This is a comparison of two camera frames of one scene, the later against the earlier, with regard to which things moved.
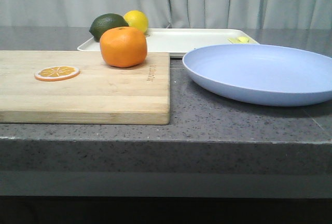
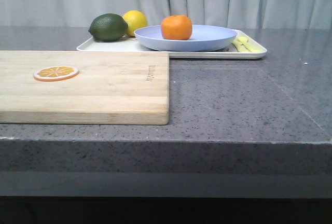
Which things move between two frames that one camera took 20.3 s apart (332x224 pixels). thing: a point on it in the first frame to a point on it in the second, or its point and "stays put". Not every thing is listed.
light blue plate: (261, 75) to (203, 38)
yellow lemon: (137, 19) stays put
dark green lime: (105, 22) stays put
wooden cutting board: (100, 94) stays put
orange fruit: (123, 47) to (176, 27)
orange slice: (55, 73) stays put
